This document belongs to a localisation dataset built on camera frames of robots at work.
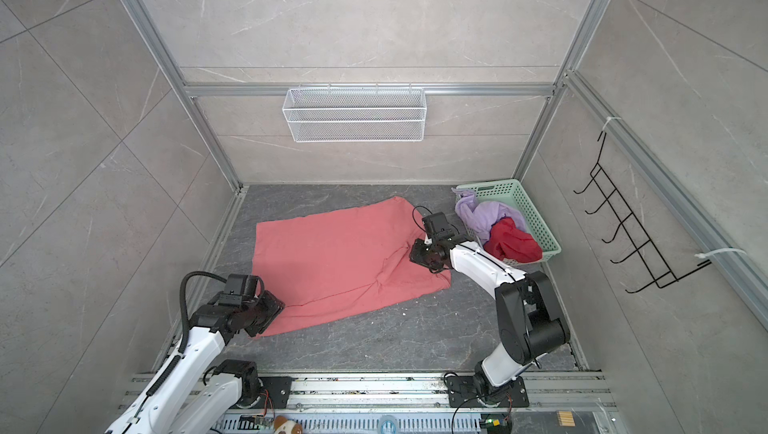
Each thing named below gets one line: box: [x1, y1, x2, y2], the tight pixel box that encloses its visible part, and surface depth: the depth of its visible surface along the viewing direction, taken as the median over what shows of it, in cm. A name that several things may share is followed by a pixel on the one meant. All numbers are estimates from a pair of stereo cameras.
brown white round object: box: [273, 415, 303, 434], surface depth 68 cm
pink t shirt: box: [252, 197, 452, 335], surface depth 98 cm
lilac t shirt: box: [451, 187, 527, 244], surface depth 97 cm
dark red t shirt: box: [484, 216, 543, 263], surface depth 88 cm
